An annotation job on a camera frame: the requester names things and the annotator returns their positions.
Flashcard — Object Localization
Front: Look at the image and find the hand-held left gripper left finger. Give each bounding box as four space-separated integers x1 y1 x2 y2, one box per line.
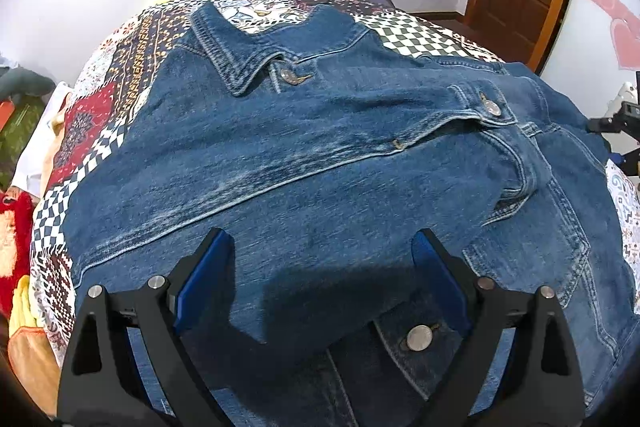
57 227 236 427

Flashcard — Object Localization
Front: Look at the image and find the white cloth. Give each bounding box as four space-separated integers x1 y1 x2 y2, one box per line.
12 82 71 196

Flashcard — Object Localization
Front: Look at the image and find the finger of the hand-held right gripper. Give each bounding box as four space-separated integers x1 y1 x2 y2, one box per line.
587 116 640 138
606 147 640 171

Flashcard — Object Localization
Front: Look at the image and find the yellow cloth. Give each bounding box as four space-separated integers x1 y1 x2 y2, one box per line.
10 274 48 332

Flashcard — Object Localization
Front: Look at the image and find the pink heart wall decoration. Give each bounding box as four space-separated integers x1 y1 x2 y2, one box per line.
575 0 640 70

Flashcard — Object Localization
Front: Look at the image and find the grey rolled cloth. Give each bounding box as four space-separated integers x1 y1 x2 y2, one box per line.
0 67 56 108

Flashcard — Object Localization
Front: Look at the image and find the orange cloth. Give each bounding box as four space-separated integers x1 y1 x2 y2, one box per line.
7 324 63 417

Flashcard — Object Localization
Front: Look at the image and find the red fluffy blanket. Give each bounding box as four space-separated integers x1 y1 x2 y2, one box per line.
0 189 35 314

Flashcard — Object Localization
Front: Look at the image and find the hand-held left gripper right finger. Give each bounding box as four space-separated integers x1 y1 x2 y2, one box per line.
410 228 586 427

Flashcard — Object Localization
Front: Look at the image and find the blue denim jacket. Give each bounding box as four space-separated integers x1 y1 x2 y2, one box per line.
64 1 640 427

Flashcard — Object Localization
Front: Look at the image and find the green bag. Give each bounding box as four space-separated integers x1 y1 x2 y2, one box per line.
0 94 47 192

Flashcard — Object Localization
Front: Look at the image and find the patchwork printed bedspread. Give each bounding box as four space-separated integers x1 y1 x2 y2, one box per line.
30 0 640 353

